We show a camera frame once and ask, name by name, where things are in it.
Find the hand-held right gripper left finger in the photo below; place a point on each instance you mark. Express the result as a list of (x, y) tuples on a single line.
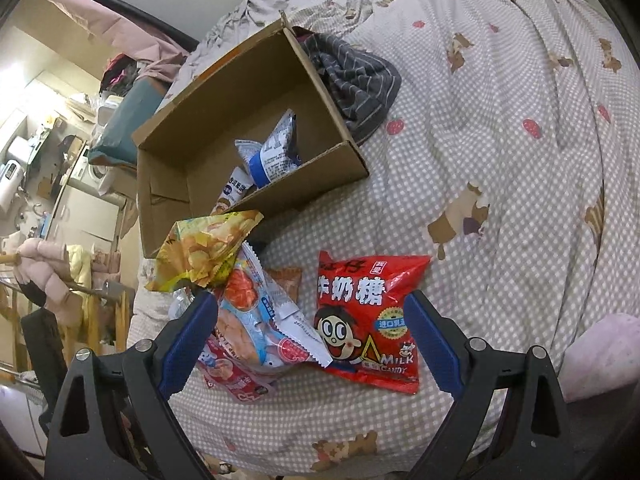
[(187, 340)]

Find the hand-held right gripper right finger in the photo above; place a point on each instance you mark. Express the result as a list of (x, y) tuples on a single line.
[(432, 345)]

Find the red white snack packet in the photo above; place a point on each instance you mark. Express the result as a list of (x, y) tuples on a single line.
[(235, 380)]

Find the light blue cracker bag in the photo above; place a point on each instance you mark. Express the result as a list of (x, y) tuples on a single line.
[(250, 320)]

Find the red candy bag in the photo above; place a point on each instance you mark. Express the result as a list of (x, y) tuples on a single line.
[(360, 310)]

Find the yellow chips bag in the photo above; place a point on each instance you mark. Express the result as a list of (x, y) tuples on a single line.
[(205, 250)]

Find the orange peanut packet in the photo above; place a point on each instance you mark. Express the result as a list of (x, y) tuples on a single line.
[(287, 282)]

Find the brown cardboard box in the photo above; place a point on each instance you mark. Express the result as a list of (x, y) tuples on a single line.
[(240, 100)]

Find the yellow garment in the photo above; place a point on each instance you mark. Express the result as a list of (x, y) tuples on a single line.
[(79, 265)]

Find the small white snack packet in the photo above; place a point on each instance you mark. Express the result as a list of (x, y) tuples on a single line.
[(231, 192)]

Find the white cabinet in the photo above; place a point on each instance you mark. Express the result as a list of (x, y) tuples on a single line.
[(90, 215)]

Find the pink puffy jacket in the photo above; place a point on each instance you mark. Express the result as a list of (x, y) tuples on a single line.
[(45, 260)]

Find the pink pillow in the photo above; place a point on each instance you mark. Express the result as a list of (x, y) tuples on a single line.
[(610, 350)]

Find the checked printed bed sheet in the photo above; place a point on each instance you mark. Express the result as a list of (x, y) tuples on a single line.
[(500, 160)]

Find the blue white snack packet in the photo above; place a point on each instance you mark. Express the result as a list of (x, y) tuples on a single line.
[(275, 155)]

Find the teal cushion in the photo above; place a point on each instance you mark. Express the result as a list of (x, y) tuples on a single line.
[(125, 120)]

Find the grey striped cloth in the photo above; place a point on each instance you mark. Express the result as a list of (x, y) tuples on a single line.
[(355, 85)]

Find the dark clothes pile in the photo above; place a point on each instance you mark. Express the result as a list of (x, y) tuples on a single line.
[(122, 72)]

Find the pink blanket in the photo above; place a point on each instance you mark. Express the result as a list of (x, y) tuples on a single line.
[(150, 62)]

